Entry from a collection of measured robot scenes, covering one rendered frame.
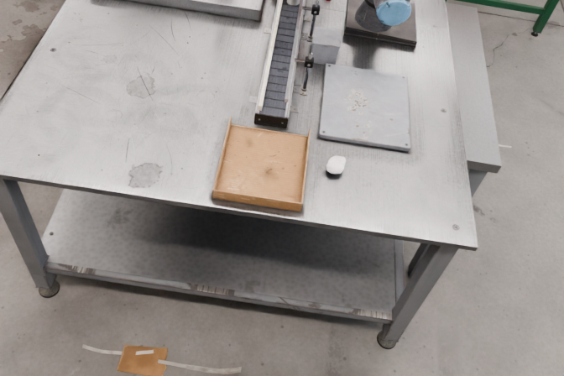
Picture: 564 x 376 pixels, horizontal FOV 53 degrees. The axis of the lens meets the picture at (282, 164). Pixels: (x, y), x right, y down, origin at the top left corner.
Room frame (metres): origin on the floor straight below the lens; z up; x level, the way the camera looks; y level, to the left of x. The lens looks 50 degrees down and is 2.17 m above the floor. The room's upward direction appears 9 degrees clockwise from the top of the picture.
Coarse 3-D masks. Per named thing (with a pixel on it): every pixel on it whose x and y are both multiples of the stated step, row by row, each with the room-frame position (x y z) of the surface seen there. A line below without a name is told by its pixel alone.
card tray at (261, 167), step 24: (240, 144) 1.18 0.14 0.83; (264, 144) 1.20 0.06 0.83; (288, 144) 1.21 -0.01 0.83; (240, 168) 1.09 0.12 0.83; (264, 168) 1.10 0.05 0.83; (288, 168) 1.12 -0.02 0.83; (216, 192) 0.96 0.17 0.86; (240, 192) 0.99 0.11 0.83; (264, 192) 1.01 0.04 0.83; (288, 192) 1.02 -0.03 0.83
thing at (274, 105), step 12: (288, 12) 1.85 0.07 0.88; (288, 24) 1.77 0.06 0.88; (276, 36) 1.69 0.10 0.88; (288, 36) 1.70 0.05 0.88; (276, 48) 1.62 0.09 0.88; (288, 48) 1.63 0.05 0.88; (276, 60) 1.55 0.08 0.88; (288, 60) 1.56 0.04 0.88; (276, 72) 1.49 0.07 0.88; (288, 72) 1.50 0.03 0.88; (276, 84) 1.43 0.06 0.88; (264, 96) 1.37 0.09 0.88; (276, 96) 1.38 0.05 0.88; (264, 108) 1.31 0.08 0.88; (276, 108) 1.32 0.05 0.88
